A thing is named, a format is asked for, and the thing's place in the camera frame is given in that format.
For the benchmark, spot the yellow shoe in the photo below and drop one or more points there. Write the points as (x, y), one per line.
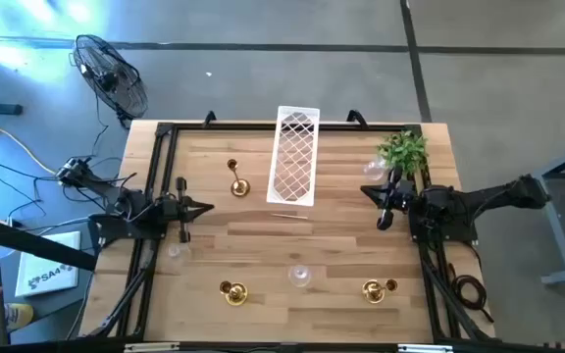
(20, 316)

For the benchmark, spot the tall brass candlestick holder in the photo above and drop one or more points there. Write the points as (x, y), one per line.
(373, 291)
(236, 294)
(240, 187)

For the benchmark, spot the black diagonal beam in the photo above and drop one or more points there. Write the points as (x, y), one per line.
(32, 243)

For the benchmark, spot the green potted plant white pot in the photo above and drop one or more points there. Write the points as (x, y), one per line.
(402, 149)

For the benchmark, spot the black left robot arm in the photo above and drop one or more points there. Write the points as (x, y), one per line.
(130, 203)

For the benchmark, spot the white lattice plastic tray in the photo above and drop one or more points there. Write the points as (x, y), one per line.
(290, 201)

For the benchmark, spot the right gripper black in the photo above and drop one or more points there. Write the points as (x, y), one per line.
(400, 198)

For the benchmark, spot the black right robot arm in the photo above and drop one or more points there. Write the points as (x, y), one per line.
(459, 201)

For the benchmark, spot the white box black print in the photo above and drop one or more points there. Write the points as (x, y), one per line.
(47, 265)

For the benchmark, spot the silver metal bracket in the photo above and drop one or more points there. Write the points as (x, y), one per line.
(150, 347)
(425, 348)

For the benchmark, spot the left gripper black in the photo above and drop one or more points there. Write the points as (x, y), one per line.
(172, 208)

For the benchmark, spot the black metal table frame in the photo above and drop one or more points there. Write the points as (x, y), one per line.
(243, 127)

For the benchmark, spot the black floor fan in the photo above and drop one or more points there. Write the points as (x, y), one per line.
(111, 81)

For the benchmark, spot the ribbed clear glass candle holder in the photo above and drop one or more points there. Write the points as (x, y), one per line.
(299, 275)
(374, 170)
(178, 251)

